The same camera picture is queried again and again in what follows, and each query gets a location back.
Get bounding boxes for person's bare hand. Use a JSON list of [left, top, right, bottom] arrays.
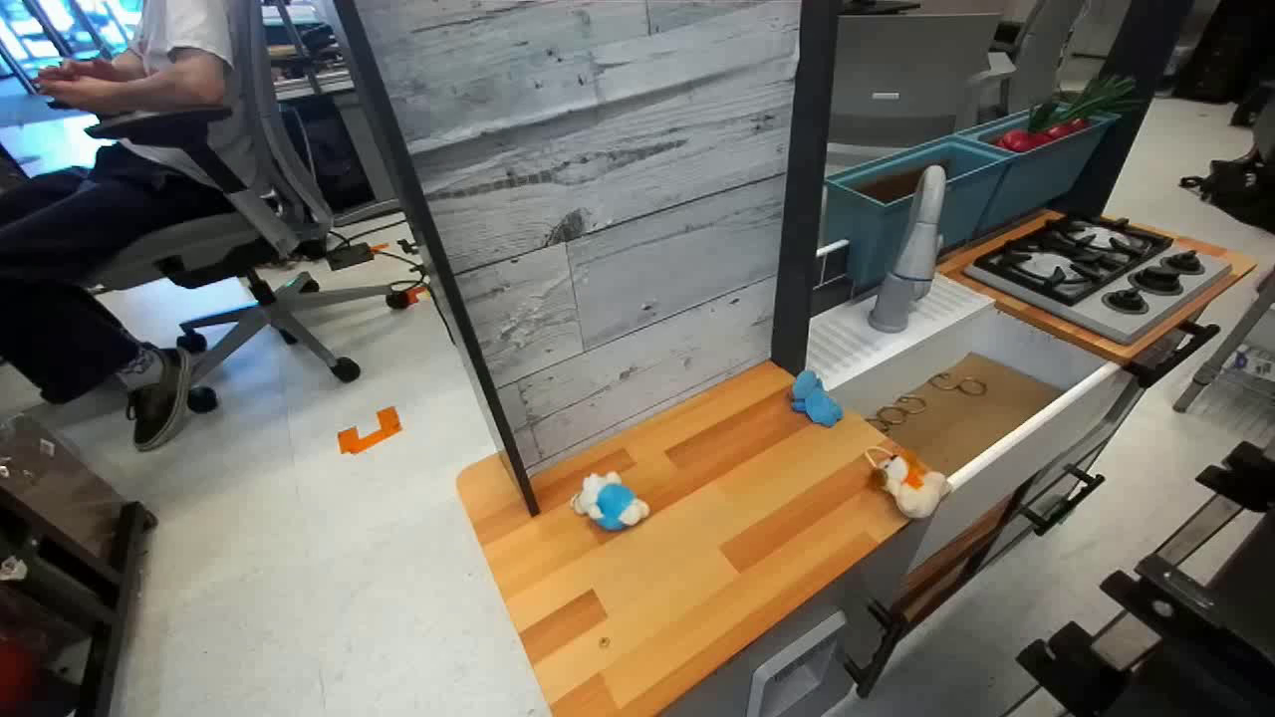
[[36, 56, 151, 120]]

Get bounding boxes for seated person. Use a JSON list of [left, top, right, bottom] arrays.
[[0, 0, 273, 457]]

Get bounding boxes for gray office chair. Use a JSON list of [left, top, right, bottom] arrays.
[[83, 0, 422, 419]]

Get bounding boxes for dark metal cart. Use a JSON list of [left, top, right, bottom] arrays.
[[0, 414, 162, 717]]

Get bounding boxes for white and blue plush toy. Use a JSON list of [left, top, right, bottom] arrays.
[[568, 468, 657, 538]]

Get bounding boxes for wooden countertop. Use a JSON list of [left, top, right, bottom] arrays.
[[453, 357, 925, 717]]

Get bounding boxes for teal plastic bin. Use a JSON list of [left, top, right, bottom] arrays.
[[819, 136, 1016, 293]]

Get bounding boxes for gray cabinet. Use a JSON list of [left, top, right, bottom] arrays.
[[826, 5, 1016, 152]]

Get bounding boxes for white sink with drainboard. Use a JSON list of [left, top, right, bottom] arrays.
[[799, 273, 1147, 560]]

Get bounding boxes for white and orange plush toy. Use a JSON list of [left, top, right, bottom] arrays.
[[862, 444, 955, 521]]

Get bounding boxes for red toy vegetable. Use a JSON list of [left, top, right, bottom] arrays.
[[996, 124, 1056, 156]]

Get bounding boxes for teal bin with vegetables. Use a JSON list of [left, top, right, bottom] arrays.
[[951, 107, 1126, 238]]

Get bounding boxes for green toy vegetable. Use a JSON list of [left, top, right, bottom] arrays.
[[1024, 71, 1143, 140]]

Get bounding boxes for gray toy stove top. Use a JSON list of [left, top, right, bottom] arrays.
[[964, 212, 1235, 346]]

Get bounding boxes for black burner grate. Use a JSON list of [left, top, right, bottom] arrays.
[[1013, 216, 1174, 307]]

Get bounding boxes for black slanted frame post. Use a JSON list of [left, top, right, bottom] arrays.
[[328, 0, 547, 521]]

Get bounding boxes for orange plastic bracket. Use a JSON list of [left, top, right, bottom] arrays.
[[334, 402, 407, 460]]

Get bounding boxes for gray wood-print wall panel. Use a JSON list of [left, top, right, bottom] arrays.
[[346, 0, 809, 476]]

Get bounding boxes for black upright frame post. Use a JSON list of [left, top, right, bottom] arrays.
[[767, 0, 843, 378]]

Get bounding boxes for toy stove with wooden frame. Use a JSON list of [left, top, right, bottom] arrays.
[[936, 203, 1260, 367]]

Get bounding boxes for white recessed cabinet handle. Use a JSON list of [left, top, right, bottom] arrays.
[[742, 641, 855, 717]]

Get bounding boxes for black drawer handle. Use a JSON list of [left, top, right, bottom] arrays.
[[1016, 460, 1111, 538], [1123, 314, 1223, 392]]

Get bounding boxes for black metal frame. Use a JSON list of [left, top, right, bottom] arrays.
[[1013, 438, 1275, 717]]

